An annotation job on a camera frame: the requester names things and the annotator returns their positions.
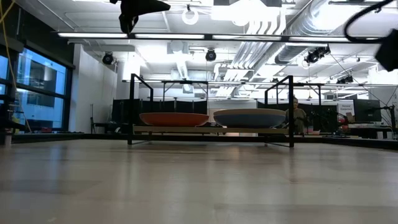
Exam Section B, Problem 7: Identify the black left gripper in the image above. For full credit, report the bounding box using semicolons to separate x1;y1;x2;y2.
117;0;172;17

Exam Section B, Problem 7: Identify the orange ceramic plate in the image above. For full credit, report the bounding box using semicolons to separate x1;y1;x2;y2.
139;112;210;128

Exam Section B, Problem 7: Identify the black metal shelf wooden board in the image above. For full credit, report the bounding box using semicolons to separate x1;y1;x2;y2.
127;73;295;149

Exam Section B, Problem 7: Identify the black overhead light bar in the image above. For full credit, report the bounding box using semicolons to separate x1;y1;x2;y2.
57;31;382;44

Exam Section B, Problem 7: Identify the black partition panel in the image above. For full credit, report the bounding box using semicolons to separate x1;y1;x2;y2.
257;101;338;133
111;98;208;126

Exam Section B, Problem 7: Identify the large dark-framed window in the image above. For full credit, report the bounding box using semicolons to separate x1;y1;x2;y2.
0;46;75;132

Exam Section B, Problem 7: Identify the person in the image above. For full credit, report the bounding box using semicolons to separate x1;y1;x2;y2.
285;96;309;136

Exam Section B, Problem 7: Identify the white printed sign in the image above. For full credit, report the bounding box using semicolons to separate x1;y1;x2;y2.
337;101;356;118

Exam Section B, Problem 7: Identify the black computer monitor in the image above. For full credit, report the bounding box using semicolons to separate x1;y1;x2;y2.
353;99;382;123

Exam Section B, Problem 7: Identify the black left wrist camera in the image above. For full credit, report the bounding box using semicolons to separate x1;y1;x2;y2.
119;13;139;35

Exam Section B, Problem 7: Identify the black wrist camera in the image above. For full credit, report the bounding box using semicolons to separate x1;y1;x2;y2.
374;29;398;73
119;13;139;35

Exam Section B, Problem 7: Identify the white ring ceiling light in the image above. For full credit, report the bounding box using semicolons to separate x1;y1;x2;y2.
182;4;200;26

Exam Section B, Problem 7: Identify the black metal rig frame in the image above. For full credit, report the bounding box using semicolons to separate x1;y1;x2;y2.
161;80;210;114
294;82;325;106

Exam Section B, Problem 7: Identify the silver ventilation duct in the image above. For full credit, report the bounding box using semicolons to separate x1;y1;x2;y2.
274;0;346;65

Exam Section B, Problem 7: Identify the yellow cable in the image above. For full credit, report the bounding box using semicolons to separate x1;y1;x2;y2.
0;0;32;134

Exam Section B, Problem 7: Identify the black camera cable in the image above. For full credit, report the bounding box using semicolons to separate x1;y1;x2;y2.
343;0;396;45

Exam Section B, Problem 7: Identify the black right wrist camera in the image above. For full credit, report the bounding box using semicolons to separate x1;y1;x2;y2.
374;29;398;73

